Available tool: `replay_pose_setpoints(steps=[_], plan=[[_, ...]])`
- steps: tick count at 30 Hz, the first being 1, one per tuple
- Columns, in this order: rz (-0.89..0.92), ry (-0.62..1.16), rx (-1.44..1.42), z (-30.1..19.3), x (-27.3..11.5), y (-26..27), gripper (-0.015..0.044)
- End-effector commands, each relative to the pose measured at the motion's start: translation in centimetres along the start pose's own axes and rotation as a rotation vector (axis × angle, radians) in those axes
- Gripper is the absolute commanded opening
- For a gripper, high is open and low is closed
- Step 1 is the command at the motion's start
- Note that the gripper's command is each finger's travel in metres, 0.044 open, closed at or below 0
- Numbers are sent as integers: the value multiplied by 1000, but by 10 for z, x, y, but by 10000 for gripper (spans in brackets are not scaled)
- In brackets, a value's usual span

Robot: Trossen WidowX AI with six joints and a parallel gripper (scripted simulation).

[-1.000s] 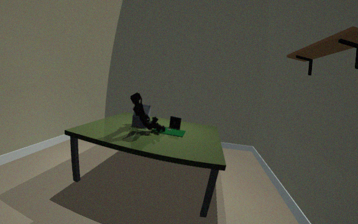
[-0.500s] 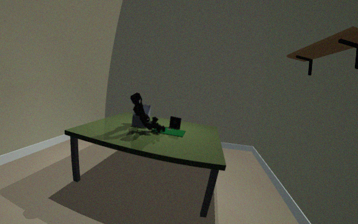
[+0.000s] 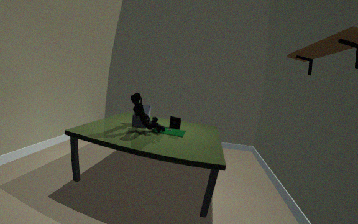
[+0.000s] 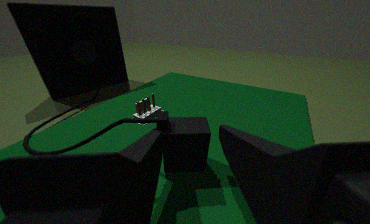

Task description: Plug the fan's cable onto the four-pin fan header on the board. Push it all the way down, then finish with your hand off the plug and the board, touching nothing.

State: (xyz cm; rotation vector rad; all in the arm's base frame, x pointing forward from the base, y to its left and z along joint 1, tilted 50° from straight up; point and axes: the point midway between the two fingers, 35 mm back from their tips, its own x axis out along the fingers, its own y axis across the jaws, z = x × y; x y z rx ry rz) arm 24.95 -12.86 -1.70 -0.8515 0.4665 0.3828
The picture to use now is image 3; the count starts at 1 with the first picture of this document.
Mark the green circuit board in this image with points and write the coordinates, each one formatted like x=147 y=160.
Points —
x=172 y=132

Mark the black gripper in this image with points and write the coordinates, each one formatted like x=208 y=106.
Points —
x=157 y=127

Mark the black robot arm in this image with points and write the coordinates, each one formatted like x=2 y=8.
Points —
x=139 y=111

